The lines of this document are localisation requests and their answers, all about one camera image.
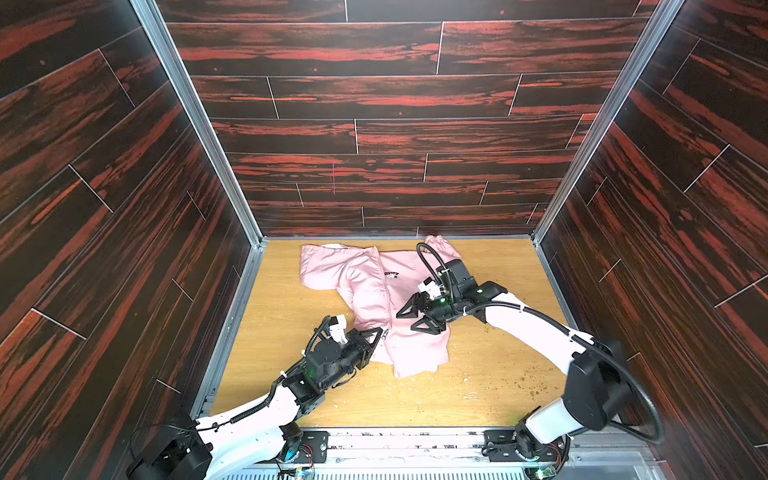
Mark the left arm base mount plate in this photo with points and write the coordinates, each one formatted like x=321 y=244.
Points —
x=310 y=448

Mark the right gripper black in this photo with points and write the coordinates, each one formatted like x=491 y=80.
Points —
x=437 y=306

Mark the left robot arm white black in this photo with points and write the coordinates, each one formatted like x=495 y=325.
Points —
x=265 y=428

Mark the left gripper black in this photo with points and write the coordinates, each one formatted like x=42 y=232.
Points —
x=357 y=347

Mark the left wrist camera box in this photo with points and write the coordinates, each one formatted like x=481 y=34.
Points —
x=337 y=326

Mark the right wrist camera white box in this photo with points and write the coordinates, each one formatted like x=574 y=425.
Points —
x=431 y=288

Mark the pink zip jacket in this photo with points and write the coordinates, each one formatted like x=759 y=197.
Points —
x=376 y=285

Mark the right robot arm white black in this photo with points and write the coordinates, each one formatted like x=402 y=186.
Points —
x=595 y=390

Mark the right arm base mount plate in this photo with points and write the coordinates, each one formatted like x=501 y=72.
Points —
x=505 y=446

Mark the aluminium front rail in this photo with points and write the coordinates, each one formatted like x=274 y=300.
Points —
x=455 y=453

